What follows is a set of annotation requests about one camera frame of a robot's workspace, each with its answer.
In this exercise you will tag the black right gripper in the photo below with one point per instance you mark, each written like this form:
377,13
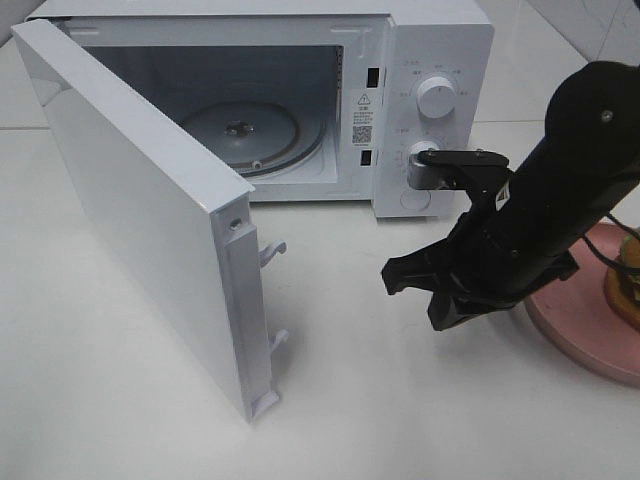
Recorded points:
510,255

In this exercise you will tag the round white door button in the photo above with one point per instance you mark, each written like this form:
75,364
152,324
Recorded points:
415,200

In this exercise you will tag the pink round plate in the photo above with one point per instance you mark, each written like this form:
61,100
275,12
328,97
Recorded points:
575,316

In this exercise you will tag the toy burger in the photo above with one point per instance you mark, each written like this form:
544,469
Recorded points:
622,289

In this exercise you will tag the white microwave door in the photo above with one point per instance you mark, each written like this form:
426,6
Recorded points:
176,215

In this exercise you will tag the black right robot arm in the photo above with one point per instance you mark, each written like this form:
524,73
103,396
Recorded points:
585,164

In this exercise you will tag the lower white microwave knob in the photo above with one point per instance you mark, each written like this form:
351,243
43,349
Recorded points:
417,150

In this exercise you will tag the white microwave knob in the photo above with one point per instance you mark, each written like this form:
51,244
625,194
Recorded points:
436,96
417,150

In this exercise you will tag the white microwave oven body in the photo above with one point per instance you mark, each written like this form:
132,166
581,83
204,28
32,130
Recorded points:
355,64

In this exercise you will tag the upper white microwave knob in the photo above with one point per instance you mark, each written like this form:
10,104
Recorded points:
436,96

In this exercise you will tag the glass microwave turntable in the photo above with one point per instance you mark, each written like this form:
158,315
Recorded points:
255,137

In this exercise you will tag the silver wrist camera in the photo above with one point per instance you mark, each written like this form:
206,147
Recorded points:
433,169

